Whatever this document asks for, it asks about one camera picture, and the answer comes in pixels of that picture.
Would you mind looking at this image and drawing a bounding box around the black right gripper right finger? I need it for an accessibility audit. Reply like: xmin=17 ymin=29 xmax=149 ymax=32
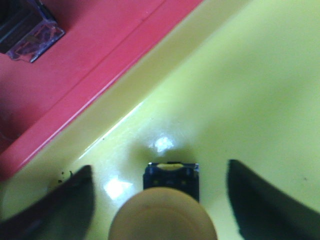
xmin=226 ymin=159 xmax=320 ymax=240

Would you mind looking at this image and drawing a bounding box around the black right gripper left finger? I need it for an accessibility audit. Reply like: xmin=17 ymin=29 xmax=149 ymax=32
xmin=0 ymin=165 xmax=96 ymax=240

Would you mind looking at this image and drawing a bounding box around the yellow mushroom push button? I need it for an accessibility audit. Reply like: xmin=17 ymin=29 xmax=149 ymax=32
xmin=108 ymin=162 xmax=218 ymax=240

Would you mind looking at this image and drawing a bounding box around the red mushroom push button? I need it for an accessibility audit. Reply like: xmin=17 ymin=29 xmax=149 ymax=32
xmin=0 ymin=0 xmax=65 ymax=63

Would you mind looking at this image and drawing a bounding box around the yellow plastic tray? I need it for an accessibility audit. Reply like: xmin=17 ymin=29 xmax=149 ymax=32
xmin=0 ymin=0 xmax=320 ymax=240

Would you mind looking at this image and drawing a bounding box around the red plastic tray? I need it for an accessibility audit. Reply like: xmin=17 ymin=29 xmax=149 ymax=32
xmin=0 ymin=0 xmax=199 ymax=180

